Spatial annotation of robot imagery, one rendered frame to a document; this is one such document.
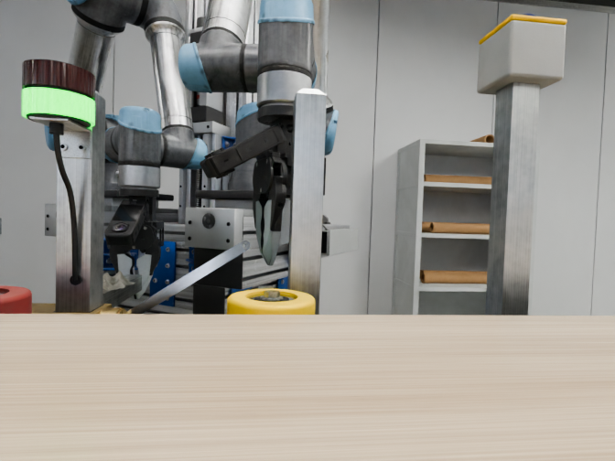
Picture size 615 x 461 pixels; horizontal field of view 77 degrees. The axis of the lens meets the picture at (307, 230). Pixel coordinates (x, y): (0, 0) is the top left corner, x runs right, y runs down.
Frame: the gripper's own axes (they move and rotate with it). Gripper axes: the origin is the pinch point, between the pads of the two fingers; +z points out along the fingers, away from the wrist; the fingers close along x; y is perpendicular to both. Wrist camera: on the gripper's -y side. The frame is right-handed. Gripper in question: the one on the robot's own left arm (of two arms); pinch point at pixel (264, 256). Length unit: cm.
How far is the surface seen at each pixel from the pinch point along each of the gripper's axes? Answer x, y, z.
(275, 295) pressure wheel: -17.9, -5.6, 1.7
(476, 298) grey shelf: 173, 254, 58
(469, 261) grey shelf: 175, 247, 26
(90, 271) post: -2.7, -20.9, 1.0
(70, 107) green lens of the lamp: -7.8, -22.5, -15.0
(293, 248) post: -10.2, -0.4, -2.0
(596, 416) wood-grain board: -41.3, -0.5, 2.5
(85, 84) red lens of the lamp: -6.9, -21.3, -17.5
